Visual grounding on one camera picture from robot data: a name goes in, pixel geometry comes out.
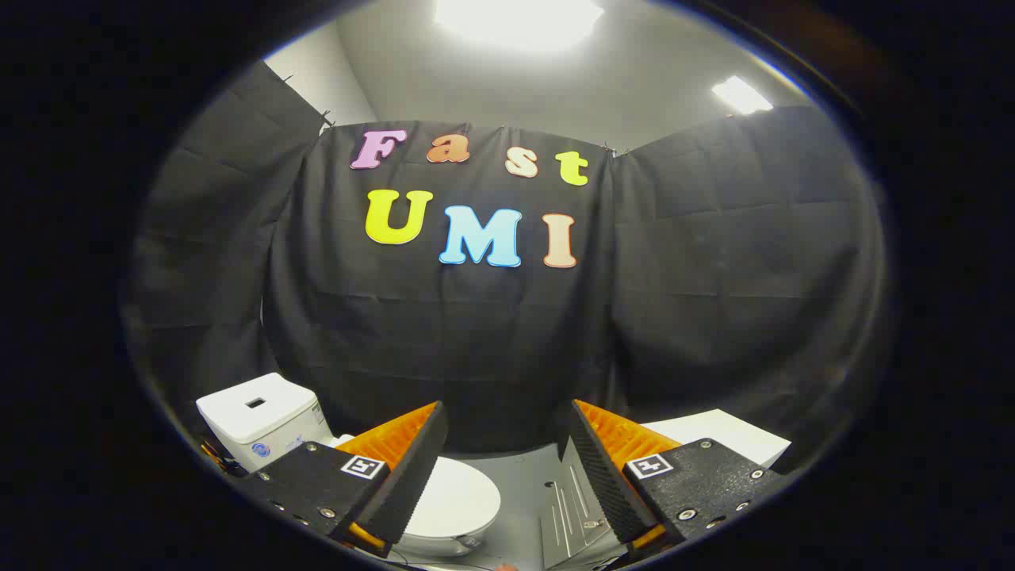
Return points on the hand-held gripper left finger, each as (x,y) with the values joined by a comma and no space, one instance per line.
(408,484)

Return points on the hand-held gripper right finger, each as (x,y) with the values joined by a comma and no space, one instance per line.
(603,484)

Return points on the white toilet lid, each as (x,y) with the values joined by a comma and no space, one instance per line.
(456,500)

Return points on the white ceramic toilet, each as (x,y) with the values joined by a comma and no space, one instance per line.
(262,420)

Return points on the grey ribbed metal cabinet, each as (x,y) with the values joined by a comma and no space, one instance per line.
(567,507)

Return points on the black backdrop cloth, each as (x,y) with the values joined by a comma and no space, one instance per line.
(492,333)

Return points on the small ceiling light panel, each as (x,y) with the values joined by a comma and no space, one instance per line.
(741,95)

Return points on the large ceiling light panel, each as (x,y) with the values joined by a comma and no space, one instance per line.
(519,20)

